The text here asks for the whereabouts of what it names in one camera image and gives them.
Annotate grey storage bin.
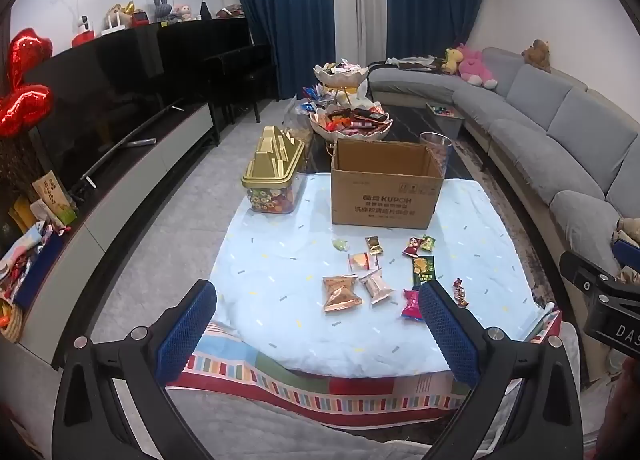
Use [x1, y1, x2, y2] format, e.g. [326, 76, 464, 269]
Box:
[426, 102, 466, 141]

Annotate white sheer curtain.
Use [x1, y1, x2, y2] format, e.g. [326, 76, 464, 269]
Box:
[332, 0, 388, 71]

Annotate black piano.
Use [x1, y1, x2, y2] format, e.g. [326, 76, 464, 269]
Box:
[157, 17, 278, 146]

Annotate grey and black TV cabinet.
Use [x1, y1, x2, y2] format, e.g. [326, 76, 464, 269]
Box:
[0, 102, 216, 371]

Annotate brown cardboard box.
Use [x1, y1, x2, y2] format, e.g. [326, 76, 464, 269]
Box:
[330, 139, 446, 231]

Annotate white two-tier lotus bowl stand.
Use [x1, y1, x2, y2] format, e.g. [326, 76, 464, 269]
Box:
[309, 61, 393, 156]

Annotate tan plush toy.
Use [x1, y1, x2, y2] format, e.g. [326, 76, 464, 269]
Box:
[612, 217, 640, 286]

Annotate gold and white bag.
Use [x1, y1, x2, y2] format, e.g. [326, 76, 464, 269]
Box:
[102, 1, 136, 36]

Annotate black television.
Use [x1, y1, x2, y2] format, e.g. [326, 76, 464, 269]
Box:
[22, 29, 186, 191]

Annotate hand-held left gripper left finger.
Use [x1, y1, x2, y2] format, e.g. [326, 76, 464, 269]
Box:
[52, 279, 218, 460]

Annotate pink snack packet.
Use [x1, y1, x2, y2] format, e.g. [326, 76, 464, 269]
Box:
[400, 289, 426, 322]

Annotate light blue confetti tablecloth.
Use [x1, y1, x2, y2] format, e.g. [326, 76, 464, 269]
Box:
[210, 172, 548, 381]

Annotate red heart balloon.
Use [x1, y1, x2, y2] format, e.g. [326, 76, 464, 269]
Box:
[0, 85, 53, 138]
[7, 29, 53, 91]

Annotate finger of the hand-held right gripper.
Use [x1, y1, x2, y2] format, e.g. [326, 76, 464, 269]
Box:
[559, 250, 619, 301]
[612, 239, 640, 273]

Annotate scattered loose snack packets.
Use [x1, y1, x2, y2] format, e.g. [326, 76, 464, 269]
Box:
[300, 85, 331, 106]

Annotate brown plush bear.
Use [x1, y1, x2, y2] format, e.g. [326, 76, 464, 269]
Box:
[521, 39, 552, 73]

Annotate tan snack bags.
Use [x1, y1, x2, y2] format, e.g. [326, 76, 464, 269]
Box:
[30, 171, 78, 228]

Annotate large pile of bowl snacks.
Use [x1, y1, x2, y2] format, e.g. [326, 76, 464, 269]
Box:
[315, 107, 388, 133]

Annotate tan snack packet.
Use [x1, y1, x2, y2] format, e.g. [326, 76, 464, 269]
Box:
[322, 274, 363, 313]

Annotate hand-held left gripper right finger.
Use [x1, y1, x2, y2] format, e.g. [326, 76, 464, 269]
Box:
[417, 280, 586, 460]

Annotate white robot toy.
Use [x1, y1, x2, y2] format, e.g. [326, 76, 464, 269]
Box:
[71, 16, 97, 48]

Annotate clear plastic nut jar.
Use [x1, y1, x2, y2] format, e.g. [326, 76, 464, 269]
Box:
[419, 132, 453, 176]

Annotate paper clutter on tray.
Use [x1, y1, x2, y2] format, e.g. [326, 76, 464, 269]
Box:
[385, 55, 446, 72]

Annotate woven basket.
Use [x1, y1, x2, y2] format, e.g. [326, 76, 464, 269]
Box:
[0, 300, 26, 343]

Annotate dark green biscuit packet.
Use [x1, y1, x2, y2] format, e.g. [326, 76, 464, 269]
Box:
[411, 255, 435, 288]

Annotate yellow plush toy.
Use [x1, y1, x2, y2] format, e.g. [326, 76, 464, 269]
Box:
[441, 47, 463, 76]

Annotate person's right hand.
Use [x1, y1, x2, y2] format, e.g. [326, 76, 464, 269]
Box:
[619, 354, 640, 391]

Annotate pink plush toy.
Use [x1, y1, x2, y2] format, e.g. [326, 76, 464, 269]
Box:
[457, 43, 498, 89]

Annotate grey sectional sofa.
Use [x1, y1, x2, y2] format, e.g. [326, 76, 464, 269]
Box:
[367, 46, 640, 381]

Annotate gold-lidded clear candy container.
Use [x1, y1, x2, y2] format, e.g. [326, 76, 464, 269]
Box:
[241, 125, 307, 215]

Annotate whitish snack packet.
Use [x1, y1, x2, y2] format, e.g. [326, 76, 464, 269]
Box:
[360, 269, 396, 305]

